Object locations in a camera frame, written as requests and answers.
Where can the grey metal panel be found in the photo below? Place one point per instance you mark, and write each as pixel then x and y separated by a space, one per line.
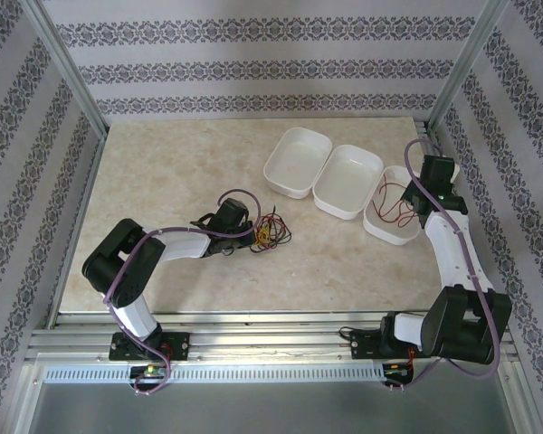
pixel 271 409

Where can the aluminium frame post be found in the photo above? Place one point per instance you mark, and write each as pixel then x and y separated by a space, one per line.
pixel 68 68
pixel 466 59

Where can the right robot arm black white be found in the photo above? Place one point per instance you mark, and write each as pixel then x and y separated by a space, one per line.
pixel 452 253

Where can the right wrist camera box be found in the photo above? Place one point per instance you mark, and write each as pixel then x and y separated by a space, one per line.
pixel 456 172

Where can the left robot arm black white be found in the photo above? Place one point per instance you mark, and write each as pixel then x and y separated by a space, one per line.
pixel 181 244

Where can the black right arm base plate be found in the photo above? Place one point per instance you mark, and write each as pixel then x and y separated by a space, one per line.
pixel 364 346

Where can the aluminium frame rail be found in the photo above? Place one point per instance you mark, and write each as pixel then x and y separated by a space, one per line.
pixel 271 336

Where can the white plastic tray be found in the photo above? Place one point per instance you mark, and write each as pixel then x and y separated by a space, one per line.
pixel 294 158
pixel 348 176
pixel 391 236

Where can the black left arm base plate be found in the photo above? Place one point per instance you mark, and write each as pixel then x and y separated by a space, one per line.
pixel 176 346

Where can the small circuit board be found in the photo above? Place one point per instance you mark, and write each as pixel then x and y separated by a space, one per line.
pixel 396 370
pixel 150 371

